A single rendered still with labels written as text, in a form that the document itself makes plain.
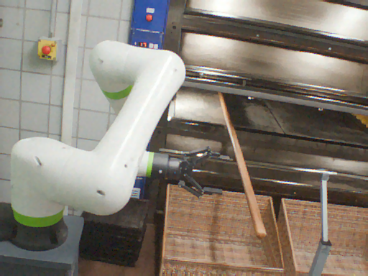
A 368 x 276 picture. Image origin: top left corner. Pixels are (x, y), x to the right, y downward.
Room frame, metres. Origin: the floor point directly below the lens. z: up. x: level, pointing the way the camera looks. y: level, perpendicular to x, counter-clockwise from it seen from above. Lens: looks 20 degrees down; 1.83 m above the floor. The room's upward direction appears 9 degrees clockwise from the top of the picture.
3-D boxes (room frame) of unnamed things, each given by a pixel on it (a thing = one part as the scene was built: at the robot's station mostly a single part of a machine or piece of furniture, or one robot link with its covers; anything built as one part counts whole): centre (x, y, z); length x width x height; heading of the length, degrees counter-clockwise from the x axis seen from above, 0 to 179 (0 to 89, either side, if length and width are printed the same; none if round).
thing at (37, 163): (0.86, 0.31, 1.36); 0.16 x 0.13 x 0.19; 78
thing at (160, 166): (1.43, 0.07, 1.19); 0.12 x 0.06 x 0.09; 3
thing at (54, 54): (1.93, 0.69, 1.46); 0.10 x 0.07 x 0.10; 93
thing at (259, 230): (1.89, -0.22, 1.19); 1.71 x 0.03 x 0.03; 3
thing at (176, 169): (1.43, -0.01, 1.19); 0.09 x 0.07 x 0.08; 93
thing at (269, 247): (1.75, -0.25, 0.72); 0.56 x 0.49 x 0.28; 94
